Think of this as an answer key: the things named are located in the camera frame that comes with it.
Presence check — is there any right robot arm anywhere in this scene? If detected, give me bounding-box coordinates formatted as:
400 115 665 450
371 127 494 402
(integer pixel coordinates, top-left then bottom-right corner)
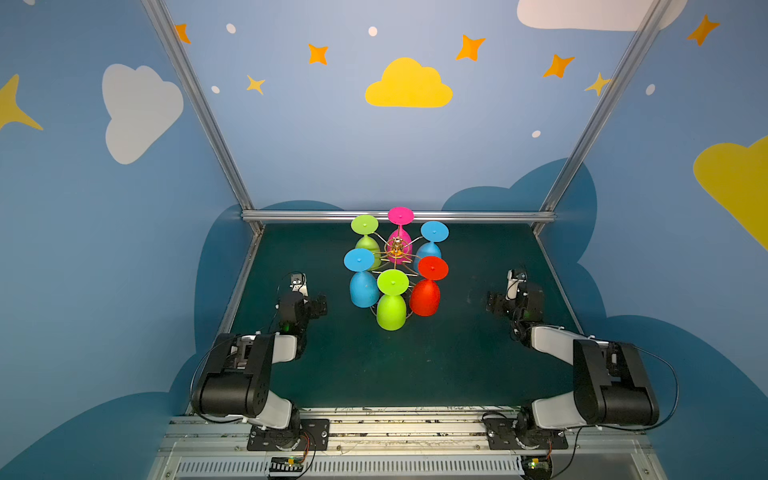
486 279 660 449

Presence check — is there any pink wine glass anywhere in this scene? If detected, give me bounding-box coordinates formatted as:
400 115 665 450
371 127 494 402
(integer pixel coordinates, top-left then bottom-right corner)
386 207 414 264

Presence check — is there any green wine glass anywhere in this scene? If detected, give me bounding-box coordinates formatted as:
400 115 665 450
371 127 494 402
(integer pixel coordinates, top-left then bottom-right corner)
351 214 381 271
376 269 410 331

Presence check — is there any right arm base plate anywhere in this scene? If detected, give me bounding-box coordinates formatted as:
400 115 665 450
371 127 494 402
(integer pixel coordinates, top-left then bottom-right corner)
480 415 569 450

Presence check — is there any right circuit board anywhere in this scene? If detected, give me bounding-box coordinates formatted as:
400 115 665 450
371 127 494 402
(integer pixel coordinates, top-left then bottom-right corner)
521 456 553 480

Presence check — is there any back green wine glass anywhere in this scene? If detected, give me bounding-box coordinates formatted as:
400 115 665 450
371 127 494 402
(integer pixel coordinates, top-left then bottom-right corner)
351 214 381 271

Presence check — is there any back aluminium frame bar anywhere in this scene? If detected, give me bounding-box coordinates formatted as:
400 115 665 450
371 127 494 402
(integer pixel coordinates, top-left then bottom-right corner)
241 208 555 224

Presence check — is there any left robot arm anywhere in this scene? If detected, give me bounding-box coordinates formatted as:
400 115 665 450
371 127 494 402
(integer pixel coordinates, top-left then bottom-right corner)
190 291 328 451

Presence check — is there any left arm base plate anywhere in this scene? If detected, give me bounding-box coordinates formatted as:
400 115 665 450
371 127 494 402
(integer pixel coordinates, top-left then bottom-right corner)
246 418 330 451

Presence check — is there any front green wine glass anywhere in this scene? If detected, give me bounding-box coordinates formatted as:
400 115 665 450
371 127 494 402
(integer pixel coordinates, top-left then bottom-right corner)
376 269 410 331

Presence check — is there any aluminium front rail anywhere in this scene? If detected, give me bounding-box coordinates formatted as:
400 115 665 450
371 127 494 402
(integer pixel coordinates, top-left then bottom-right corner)
148 406 666 479

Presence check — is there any left aluminium frame post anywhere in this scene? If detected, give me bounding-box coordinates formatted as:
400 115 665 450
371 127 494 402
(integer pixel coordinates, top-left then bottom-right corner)
140 0 256 211

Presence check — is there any circuit board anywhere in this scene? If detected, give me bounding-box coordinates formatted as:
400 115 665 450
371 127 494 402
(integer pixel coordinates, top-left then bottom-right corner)
521 456 553 480
268 456 309 476

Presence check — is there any right aluminium frame post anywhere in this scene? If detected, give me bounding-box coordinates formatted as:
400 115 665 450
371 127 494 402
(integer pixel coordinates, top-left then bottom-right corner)
540 0 672 217

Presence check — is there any aluminium frame post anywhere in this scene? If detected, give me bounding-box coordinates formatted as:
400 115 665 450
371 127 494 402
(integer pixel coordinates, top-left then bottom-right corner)
540 0 672 217
140 0 256 211

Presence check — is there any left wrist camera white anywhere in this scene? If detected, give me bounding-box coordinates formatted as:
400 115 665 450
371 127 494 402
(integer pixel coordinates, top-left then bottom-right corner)
289 272 309 298

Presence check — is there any gold wire glass rack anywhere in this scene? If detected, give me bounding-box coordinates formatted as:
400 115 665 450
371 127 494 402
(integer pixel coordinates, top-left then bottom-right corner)
370 235 421 319

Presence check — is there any red wine glass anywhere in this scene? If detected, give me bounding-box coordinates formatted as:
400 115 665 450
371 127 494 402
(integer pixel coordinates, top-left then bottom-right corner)
410 256 449 317

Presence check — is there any blue wine glass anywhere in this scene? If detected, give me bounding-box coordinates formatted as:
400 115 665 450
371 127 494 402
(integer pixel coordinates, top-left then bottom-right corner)
344 248 380 309
414 221 449 269

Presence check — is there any left circuit board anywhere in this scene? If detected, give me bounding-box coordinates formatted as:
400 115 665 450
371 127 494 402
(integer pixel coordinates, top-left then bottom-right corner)
268 456 309 476

